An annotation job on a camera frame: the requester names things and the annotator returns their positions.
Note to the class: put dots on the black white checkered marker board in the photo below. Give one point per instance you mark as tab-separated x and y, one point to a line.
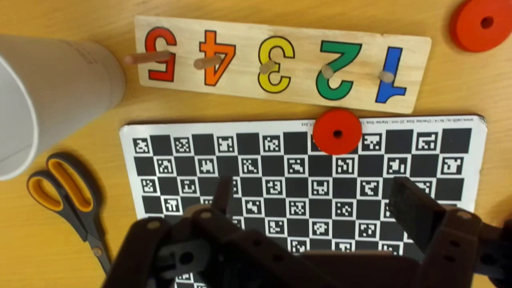
304	188

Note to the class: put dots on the wooden number peg board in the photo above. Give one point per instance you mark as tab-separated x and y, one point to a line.
280	64

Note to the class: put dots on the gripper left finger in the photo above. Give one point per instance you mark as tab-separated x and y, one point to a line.
224	244

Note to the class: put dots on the white paper cup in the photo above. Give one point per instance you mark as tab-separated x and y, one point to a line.
48	100

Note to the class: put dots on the grey orange scissors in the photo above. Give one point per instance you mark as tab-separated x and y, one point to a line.
68	196

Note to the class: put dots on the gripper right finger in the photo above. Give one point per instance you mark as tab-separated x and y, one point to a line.
444	236

